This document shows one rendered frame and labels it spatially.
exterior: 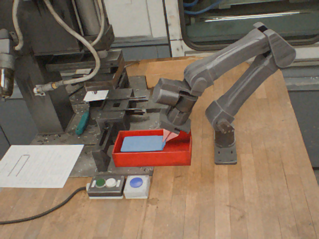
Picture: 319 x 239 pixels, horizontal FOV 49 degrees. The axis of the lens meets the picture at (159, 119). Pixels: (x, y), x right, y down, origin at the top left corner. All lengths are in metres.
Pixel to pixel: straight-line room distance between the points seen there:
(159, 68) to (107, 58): 0.45
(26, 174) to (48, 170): 0.08
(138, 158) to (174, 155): 0.12
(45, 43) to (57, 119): 0.31
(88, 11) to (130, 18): 0.72
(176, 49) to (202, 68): 0.84
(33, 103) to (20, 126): 1.16
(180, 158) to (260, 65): 0.37
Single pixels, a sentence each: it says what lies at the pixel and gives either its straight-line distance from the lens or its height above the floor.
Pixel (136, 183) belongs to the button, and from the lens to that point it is 1.05.
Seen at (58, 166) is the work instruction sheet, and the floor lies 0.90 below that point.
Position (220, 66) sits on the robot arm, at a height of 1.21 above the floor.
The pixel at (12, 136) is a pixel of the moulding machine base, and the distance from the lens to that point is 2.63.
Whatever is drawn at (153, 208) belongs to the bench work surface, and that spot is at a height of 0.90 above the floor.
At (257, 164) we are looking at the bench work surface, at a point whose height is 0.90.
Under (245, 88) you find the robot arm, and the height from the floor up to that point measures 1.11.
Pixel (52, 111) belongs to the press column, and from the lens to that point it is 1.36.
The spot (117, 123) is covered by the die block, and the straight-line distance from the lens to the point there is 1.26.
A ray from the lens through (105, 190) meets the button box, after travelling 1.07.
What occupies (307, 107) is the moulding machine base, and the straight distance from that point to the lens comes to 2.02.
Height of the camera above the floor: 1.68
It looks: 36 degrees down
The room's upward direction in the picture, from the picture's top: 10 degrees counter-clockwise
